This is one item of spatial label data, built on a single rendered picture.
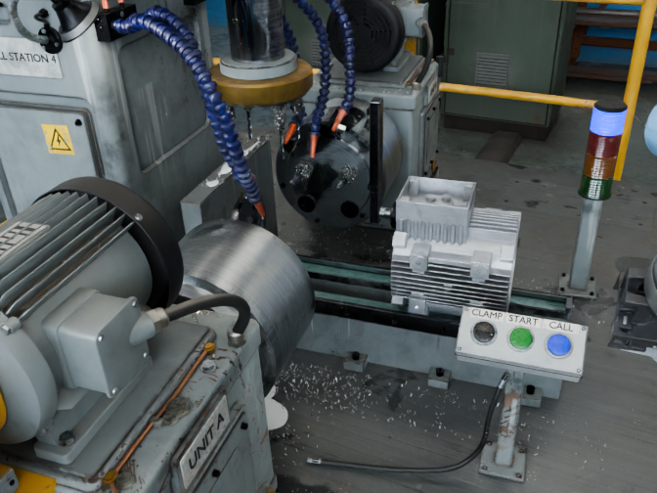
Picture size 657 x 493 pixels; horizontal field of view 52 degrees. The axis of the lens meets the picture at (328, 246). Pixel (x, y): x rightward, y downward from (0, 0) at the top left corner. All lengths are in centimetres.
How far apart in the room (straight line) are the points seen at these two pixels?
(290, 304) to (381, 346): 34
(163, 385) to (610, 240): 129
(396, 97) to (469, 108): 293
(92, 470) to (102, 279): 18
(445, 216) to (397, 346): 28
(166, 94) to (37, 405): 78
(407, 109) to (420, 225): 50
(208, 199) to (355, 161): 37
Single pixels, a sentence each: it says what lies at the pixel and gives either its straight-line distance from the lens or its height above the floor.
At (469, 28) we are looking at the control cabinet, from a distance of 437.
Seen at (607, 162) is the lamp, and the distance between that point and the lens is 142.
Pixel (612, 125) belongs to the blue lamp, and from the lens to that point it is 139.
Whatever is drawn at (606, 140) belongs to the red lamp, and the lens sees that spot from 140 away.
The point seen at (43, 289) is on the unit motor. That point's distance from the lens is 65.
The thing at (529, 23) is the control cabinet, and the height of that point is 71.
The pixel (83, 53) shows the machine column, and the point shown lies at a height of 140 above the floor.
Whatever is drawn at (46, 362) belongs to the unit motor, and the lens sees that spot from 62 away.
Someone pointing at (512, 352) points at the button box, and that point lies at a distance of 97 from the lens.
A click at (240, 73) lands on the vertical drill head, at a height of 135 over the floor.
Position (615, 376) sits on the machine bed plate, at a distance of 137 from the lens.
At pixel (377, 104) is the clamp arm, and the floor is 125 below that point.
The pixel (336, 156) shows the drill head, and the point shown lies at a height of 110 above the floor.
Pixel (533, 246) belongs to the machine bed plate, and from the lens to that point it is 172.
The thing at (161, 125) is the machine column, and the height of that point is 123.
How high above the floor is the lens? 166
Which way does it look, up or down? 31 degrees down
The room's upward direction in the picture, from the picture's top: 2 degrees counter-clockwise
